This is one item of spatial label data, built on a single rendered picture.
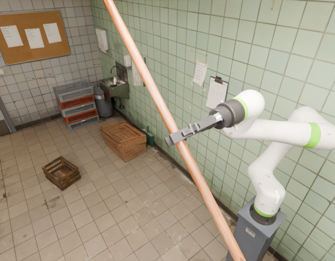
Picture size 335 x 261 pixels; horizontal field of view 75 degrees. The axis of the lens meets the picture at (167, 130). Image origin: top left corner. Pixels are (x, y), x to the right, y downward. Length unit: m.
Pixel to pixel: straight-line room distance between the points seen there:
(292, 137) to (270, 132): 0.10
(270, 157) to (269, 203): 0.25
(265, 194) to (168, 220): 1.70
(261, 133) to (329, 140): 0.30
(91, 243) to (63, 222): 0.47
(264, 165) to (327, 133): 0.40
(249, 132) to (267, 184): 0.45
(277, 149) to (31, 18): 4.02
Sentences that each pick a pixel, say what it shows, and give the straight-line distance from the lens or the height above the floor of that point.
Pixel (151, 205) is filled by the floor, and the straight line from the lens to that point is 2.93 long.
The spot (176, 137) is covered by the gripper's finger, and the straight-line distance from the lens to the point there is 0.64.
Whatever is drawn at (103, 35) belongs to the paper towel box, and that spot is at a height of 1.56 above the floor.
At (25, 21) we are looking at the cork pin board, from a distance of 4.43.
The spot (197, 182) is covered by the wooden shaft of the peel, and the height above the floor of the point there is 1.87.
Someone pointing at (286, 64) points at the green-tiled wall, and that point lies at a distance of 1.78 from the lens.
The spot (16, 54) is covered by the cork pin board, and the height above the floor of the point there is 1.33.
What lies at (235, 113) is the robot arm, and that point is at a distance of 0.77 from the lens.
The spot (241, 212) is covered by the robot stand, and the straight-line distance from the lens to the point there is 1.48.
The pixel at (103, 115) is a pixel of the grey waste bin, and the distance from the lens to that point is 4.64.
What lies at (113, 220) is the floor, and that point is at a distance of 2.88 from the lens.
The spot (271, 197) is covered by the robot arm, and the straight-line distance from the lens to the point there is 1.30.
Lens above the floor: 2.36
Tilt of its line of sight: 35 degrees down
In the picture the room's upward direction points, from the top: straight up
